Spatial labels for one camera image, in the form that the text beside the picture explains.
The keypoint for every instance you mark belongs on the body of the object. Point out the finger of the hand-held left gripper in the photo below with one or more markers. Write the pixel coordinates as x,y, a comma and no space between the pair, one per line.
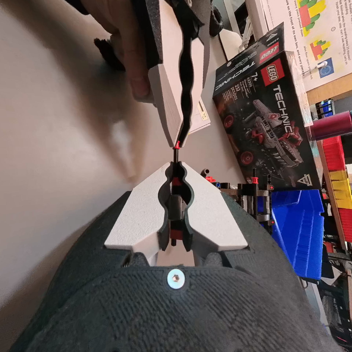
205,55
167,104

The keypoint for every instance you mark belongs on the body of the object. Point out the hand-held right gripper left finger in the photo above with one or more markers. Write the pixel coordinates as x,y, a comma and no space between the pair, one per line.
137,220

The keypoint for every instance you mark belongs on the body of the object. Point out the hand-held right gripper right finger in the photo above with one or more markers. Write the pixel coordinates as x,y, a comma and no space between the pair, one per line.
217,220

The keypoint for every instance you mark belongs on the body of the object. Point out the black red Lego axle piece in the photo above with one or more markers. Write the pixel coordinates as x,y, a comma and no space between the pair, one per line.
176,206

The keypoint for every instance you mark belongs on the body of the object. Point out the small red bushing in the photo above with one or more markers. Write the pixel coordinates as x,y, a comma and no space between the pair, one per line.
177,144

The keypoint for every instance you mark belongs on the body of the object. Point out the person's left hand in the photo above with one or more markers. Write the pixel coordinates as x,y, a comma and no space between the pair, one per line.
129,49

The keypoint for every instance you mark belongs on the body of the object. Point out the white instruction booklet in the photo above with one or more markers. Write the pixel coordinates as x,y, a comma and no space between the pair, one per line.
202,121

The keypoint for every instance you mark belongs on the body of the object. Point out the black toy vehicle chassis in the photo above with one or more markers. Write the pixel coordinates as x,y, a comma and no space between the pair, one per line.
253,198

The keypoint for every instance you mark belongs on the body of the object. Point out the white lamp stand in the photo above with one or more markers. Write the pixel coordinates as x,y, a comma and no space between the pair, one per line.
253,24

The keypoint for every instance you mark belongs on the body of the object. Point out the blue storage bin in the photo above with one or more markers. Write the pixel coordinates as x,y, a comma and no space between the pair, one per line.
299,233

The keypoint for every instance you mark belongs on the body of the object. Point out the dark toy set box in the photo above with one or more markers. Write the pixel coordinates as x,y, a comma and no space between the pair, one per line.
275,110

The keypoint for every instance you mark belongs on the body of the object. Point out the stack of yellow bins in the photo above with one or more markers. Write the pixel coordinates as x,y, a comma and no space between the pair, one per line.
341,189

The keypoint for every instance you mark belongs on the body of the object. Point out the stack of red bins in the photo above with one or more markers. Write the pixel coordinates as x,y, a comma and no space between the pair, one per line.
334,154

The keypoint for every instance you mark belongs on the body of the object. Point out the white instruction poster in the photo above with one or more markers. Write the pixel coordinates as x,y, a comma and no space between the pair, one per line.
338,33

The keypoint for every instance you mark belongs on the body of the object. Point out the maroon cylinder bottle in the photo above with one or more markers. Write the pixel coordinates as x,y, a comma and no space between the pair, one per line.
330,126

